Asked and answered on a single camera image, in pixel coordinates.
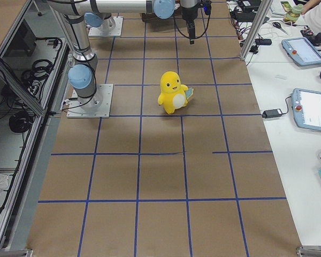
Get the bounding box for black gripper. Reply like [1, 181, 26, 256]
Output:
[180, 0, 198, 44]

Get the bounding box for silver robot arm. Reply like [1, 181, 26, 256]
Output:
[48, 1, 175, 62]
[85, 12, 116, 31]

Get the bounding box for yellow plush toy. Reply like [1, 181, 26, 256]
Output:
[157, 71, 194, 115]

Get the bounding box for black scissors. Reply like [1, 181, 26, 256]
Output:
[272, 21, 288, 35]

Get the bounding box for green drink bottle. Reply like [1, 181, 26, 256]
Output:
[283, 4, 304, 24]

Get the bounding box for upper blue teach pendant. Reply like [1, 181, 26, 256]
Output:
[281, 37, 321, 66]

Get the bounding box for blue teach pendant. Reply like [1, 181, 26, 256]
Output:
[291, 88, 321, 132]
[281, 37, 321, 66]

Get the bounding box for black power adapter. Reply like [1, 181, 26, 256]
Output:
[262, 109, 283, 119]

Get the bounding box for lower blue teach pendant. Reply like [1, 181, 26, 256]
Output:
[291, 88, 321, 132]

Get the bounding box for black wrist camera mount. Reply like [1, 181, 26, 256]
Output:
[200, 0, 212, 16]

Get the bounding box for aluminium frame post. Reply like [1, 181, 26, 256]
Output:
[240, 0, 273, 61]

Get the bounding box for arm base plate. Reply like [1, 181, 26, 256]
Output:
[86, 16, 123, 37]
[66, 84, 113, 118]

